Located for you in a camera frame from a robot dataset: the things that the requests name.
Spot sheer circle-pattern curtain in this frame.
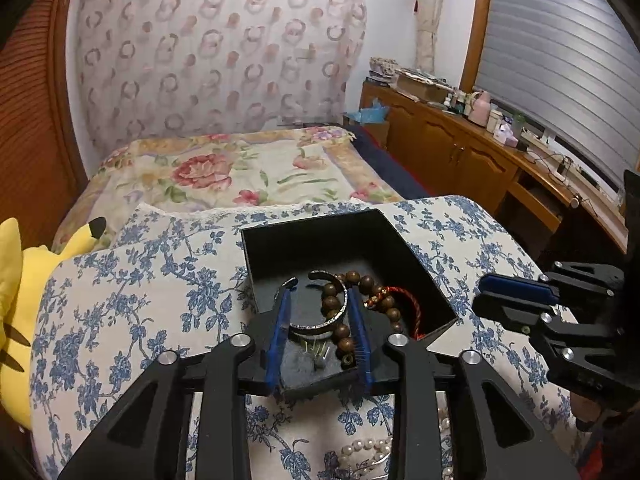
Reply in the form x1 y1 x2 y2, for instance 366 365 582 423
74 0 369 157

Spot small silver earrings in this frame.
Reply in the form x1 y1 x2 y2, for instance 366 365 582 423
299 341 332 370

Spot floral bed blanket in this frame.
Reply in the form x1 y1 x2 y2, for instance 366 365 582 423
52 127 407 256

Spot blue floral tablecloth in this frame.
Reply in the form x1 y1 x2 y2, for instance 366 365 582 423
29 195 587 480

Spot black jewelry box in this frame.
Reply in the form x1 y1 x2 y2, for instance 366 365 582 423
241 208 459 402

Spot red string bracelet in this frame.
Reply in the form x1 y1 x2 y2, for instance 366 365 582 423
366 285 427 342

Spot dark blue bed sheet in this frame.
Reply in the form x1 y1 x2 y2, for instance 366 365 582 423
345 124 437 202

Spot cardboard box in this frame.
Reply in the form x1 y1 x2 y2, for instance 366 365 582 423
394 71 452 104

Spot white pearl necklace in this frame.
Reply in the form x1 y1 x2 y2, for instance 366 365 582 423
336 407 453 480

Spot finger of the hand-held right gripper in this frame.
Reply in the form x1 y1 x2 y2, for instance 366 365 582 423
472 293 623 386
479 260 627 307

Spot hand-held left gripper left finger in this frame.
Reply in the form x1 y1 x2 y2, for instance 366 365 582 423
57 280 297 480

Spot yellow plush toy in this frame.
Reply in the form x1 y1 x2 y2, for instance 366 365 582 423
0 217 108 431

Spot grey window blinds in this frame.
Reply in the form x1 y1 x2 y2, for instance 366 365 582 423
472 0 640 187

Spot pink container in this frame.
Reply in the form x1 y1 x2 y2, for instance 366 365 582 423
469 92 495 127

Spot cream tied curtain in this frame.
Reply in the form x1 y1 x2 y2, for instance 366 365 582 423
409 0 451 77

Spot brown wooden bead bracelet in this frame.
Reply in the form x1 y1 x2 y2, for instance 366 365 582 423
320 272 407 367

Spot blue plastic bag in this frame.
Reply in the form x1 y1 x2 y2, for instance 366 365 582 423
344 102 392 127

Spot white power strip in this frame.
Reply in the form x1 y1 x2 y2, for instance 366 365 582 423
519 129 571 179

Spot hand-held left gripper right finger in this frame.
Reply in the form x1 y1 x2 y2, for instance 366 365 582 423
344 287 581 480

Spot wooden cabinet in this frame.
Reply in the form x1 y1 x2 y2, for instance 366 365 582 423
359 82 632 257

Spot silver bangle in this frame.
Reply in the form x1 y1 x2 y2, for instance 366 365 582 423
289 270 350 334

